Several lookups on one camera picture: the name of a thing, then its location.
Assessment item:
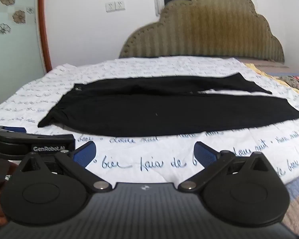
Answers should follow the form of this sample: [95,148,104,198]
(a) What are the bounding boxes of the black pants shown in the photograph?
[37,72,299,138]

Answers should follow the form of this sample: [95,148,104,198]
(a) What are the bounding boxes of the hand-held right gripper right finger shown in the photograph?
[178,141,281,193]

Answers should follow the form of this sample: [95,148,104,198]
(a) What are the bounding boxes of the white script printed blanket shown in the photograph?
[0,56,299,187]

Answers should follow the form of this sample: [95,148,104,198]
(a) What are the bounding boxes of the pink mattress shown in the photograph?
[235,58,289,68]

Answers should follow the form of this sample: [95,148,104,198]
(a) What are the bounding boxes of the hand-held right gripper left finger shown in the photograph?
[17,141,113,193]

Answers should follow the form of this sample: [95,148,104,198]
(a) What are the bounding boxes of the brown wooden door frame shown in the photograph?
[38,0,53,72]

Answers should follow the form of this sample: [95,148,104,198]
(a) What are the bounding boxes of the olive upholstered headboard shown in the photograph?
[118,0,286,64]

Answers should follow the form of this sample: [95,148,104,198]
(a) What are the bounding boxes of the floral bedsheet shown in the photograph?
[245,63,299,100]

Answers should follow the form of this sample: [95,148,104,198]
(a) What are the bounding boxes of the floral printed door panel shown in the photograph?
[0,0,44,110]

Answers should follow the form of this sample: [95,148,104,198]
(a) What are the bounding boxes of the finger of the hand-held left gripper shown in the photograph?
[0,126,27,133]

